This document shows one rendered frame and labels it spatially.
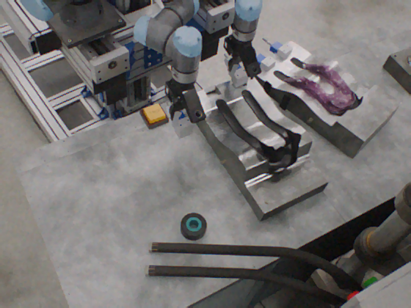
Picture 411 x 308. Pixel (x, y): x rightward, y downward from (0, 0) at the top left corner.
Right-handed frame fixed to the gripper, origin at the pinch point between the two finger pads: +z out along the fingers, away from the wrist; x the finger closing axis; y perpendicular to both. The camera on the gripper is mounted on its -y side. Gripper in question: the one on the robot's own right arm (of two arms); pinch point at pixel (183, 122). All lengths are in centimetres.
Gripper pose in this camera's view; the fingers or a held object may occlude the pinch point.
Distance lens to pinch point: 147.5
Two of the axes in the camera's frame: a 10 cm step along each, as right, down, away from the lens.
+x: -8.7, 3.6, -3.4
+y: -4.8, -7.6, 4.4
